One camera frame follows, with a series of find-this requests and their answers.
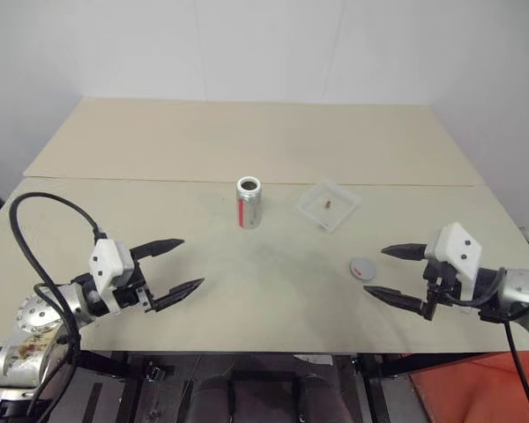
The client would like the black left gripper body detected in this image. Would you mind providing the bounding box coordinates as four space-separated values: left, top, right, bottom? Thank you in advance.
111 259 156 314

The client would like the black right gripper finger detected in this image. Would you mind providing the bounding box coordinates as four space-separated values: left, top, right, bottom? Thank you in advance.
363 285 425 315
380 241 427 262

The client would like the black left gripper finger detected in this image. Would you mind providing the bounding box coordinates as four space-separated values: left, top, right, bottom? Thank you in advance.
130 238 185 262
151 278 205 314

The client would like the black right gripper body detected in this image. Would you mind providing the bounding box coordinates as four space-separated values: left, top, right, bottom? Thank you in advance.
421 259 463 322

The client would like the small grey round lid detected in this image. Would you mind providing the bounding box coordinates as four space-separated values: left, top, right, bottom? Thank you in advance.
348 256 377 281

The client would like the silver red drink can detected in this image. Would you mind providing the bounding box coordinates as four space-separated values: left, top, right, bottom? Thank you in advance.
235 175 264 231

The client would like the clear plastic container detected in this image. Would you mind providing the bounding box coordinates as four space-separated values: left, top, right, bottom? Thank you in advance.
294 177 363 234

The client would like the orange sheet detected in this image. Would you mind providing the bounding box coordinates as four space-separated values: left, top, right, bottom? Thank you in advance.
410 351 529 423

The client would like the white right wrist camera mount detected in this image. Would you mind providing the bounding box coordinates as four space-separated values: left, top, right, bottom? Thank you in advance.
424 222 484 309

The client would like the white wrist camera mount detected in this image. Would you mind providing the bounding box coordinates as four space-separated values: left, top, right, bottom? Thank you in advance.
90 239 137 313
424 222 484 309

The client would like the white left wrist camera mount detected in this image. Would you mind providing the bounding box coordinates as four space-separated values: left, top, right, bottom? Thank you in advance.
90 239 137 313

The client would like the black metal table frame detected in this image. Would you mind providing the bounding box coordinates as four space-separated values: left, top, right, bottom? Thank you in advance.
68 351 473 423

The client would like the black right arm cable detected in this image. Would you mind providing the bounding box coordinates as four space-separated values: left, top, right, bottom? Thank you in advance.
440 268 529 423

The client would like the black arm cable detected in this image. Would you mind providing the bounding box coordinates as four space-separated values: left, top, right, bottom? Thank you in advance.
440 268 529 423
8 192 109 423

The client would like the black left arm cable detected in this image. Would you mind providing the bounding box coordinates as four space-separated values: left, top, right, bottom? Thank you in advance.
8 192 109 423

